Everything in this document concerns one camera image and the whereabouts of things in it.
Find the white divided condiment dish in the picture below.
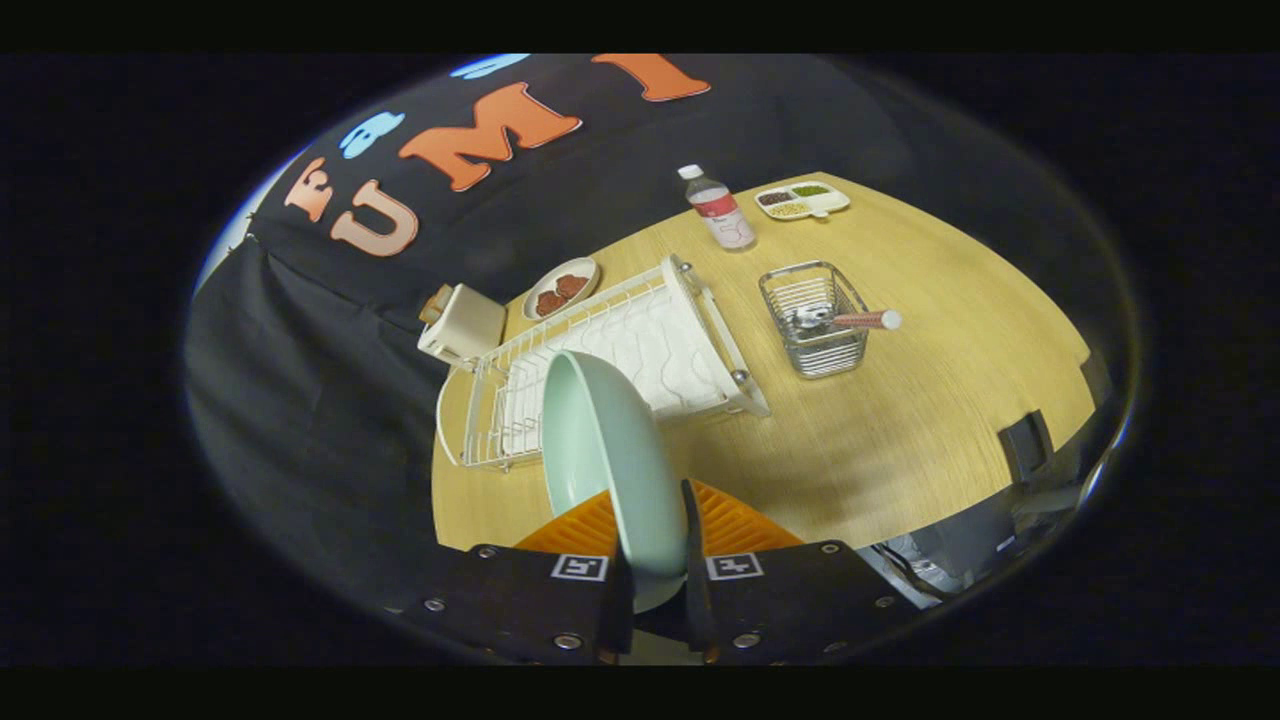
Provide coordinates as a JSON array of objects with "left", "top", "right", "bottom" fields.
[{"left": 754, "top": 181, "right": 851, "bottom": 221}]

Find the pink handled spoon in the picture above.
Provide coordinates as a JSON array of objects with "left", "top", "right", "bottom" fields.
[{"left": 795, "top": 308, "right": 903, "bottom": 336}]

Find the cream toaster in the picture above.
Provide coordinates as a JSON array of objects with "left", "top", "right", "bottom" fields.
[{"left": 417, "top": 283, "right": 508, "bottom": 369}]

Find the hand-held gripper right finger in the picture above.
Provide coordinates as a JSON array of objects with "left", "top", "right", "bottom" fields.
[{"left": 682, "top": 478, "right": 926, "bottom": 666}]

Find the clear plastic water bottle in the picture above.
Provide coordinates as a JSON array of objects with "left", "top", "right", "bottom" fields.
[{"left": 678, "top": 164, "right": 758, "bottom": 252}]

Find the mint green plate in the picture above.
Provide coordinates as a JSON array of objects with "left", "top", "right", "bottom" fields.
[{"left": 541, "top": 350, "right": 691, "bottom": 614}]

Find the white wire dish rack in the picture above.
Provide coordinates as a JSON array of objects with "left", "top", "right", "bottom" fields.
[{"left": 436, "top": 254, "right": 772, "bottom": 471}]

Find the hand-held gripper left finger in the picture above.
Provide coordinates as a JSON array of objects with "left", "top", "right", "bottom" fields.
[{"left": 385, "top": 488, "right": 636, "bottom": 666}]

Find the metal wire basket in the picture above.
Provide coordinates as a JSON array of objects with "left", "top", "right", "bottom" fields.
[{"left": 758, "top": 261, "right": 871, "bottom": 380}]

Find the small beige plate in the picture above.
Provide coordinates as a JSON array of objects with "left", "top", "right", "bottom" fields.
[{"left": 522, "top": 257, "right": 601, "bottom": 321}]

